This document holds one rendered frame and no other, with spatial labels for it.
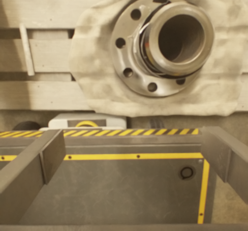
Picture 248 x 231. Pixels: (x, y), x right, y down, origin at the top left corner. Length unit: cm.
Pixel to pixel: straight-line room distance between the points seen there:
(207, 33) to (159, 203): 40
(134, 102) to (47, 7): 37
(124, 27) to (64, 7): 19
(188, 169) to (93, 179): 23
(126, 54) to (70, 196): 39
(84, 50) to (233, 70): 42
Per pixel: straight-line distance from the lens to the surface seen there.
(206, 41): 33
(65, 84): 58
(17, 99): 66
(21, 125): 71
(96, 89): 54
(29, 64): 60
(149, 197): 50
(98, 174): 46
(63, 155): 17
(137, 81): 50
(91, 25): 53
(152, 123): 62
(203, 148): 17
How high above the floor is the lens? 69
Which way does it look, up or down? 76 degrees down
